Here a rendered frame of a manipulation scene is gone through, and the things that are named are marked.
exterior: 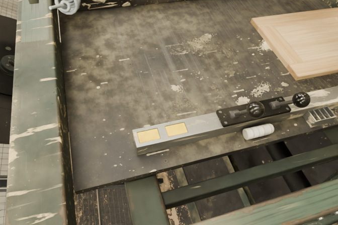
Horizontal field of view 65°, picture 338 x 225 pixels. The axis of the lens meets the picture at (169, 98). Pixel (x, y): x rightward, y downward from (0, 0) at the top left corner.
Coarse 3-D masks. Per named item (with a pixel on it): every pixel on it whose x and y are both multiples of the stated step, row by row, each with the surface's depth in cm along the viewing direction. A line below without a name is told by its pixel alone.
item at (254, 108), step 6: (252, 102) 58; (258, 102) 57; (246, 108) 59; (252, 108) 57; (258, 108) 57; (264, 108) 57; (234, 114) 67; (240, 114) 64; (252, 114) 57; (258, 114) 57
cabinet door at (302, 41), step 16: (272, 16) 103; (288, 16) 104; (304, 16) 105; (320, 16) 106; (336, 16) 107; (272, 32) 97; (288, 32) 98; (304, 32) 99; (320, 32) 100; (336, 32) 100; (272, 48) 93; (288, 48) 92; (304, 48) 93; (320, 48) 94; (336, 48) 94; (288, 64) 87; (304, 64) 87; (320, 64) 88; (336, 64) 89
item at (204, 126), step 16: (288, 96) 75; (320, 96) 76; (336, 96) 77; (288, 112) 72; (304, 112) 75; (144, 128) 65; (160, 128) 65; (192, 128) 66; (208, 128) 66; (224, 128) 67; (240, 128) 70; (144, 144) 62; (160, 144) 64; (176, 144) 66
